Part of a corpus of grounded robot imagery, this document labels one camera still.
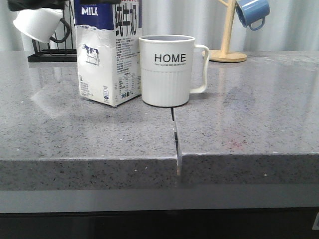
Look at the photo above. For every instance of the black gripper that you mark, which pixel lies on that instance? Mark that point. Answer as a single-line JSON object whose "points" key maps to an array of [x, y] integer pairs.
{"points": [[18, 5]]}

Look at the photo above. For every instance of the blue white milk carton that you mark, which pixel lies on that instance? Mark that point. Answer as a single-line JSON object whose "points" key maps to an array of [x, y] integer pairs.
{"points": [[107, 45]]}

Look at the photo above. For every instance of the white hanging mug left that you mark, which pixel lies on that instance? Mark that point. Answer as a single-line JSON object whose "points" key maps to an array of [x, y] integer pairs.
{"points": [[41, 24]]}

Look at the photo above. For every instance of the white HOME mug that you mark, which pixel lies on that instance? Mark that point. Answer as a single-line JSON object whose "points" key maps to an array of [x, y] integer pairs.
{"points": [[166, 68]]}

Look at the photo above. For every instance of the wooden mug tree stand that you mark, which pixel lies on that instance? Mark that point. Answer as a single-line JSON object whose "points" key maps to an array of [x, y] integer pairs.
{"points": [[224, 54]]}

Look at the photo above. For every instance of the blue enamel mug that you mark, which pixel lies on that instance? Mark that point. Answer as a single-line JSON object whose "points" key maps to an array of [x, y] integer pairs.
{"points": [[252, 13]]}

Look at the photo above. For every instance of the black wire mug rack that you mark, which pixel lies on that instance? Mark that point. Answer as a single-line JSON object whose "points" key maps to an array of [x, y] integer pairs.
{"points": [[57, 52]]}

